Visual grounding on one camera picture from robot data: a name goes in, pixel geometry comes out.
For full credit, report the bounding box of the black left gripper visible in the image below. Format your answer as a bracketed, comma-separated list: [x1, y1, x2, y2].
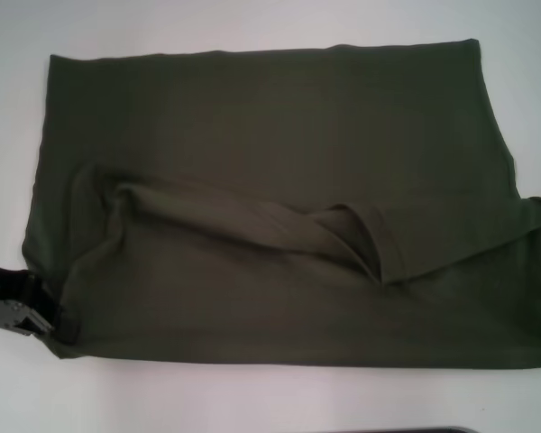
[0, 257, 81, 345]

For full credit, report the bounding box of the dark green FREE t-shirt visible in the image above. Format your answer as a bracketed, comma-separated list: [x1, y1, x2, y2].
[21, 38, 541, 375]

